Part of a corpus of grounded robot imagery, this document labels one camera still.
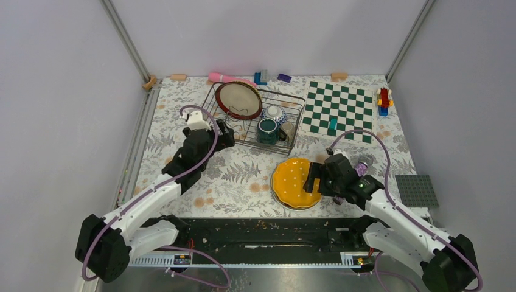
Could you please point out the grey lego baseplate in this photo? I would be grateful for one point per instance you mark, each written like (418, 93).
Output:
(416, 191)

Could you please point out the beige plate dark red rim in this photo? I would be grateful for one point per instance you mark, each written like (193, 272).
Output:
(239, 100)

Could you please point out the purple glitter tube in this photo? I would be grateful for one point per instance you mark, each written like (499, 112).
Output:
(361, 168)

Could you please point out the floral tablecloth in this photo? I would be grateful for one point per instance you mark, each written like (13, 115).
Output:
(236, 182)

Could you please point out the teal block on chessboard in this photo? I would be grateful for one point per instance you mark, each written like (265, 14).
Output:
(331, 131)

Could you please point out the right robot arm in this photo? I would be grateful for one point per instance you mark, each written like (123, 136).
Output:
(444, 262)

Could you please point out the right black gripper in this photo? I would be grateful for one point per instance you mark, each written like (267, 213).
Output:
(318, 170)

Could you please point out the red yellow blue lego toy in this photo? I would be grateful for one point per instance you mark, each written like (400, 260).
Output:
(384, 101)

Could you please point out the left wooden block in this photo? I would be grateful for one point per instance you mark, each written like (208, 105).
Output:
(178, 77)

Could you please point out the right wooden block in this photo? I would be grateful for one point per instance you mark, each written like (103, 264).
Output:
(338, 76)

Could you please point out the pink toy bat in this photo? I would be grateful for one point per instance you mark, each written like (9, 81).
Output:
(218, 77)

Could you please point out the green white chessboard mat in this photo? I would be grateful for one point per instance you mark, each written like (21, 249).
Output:
(353, 108)

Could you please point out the mint green flower plate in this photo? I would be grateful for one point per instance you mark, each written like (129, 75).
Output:
(293, 197)

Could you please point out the yellow dotted scalloped plate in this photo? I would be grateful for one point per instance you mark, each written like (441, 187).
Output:
(291, 171)

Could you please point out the purple lego brick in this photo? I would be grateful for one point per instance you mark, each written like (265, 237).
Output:
(284, 78)

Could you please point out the dark green mug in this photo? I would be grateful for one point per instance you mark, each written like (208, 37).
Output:
(269, 132)

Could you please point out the corner wooden block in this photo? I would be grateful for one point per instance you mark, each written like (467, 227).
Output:
(148, 86)

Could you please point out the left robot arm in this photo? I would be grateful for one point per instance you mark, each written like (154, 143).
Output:
(107, 244)

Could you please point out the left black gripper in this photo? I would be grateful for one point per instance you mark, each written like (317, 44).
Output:
(225, 140)

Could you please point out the black wire dish rack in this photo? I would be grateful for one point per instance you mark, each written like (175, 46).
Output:
(246, 130)

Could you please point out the blue white patterned bowl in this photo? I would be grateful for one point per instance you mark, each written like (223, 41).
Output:
(274, 112)

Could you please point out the blue grey lego bricks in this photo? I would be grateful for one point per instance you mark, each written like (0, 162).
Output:
(261, 78)

